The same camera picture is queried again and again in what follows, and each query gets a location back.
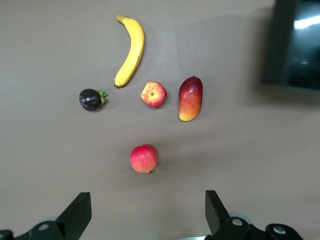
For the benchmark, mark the black plastic box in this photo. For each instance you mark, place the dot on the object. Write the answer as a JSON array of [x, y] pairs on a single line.
[[300, 50]]

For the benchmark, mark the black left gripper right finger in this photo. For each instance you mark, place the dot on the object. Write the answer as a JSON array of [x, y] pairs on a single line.
[[220, 225]]

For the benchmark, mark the yellow banana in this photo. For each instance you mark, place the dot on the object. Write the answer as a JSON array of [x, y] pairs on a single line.
[[133, 50]]

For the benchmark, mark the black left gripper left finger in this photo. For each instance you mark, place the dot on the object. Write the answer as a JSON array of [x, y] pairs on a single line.
[[65, 225]]

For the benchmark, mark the red yellow mango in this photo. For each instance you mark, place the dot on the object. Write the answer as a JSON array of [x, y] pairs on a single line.
[[190, 100]]

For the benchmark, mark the red yellow apple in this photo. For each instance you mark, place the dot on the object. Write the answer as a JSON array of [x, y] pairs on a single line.
[[153, 94]]

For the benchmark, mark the red pomegranate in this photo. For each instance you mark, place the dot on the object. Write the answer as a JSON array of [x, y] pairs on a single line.
[[143, 158]]

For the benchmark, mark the dark purple mangosteen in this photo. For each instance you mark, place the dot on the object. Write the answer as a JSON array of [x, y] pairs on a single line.
[[90, 100]]

